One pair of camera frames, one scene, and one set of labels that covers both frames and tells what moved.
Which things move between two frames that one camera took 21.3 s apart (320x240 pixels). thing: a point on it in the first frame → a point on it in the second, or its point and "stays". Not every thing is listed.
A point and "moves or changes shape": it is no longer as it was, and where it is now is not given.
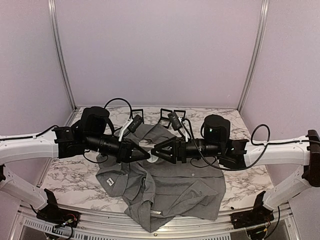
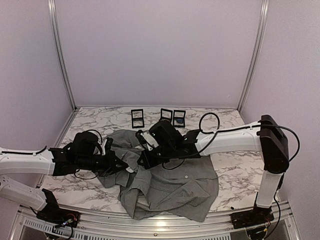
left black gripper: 125,152 → 111,168
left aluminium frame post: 52,10 stays
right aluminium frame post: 264,14 stays
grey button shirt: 154,189 moves or changes shape
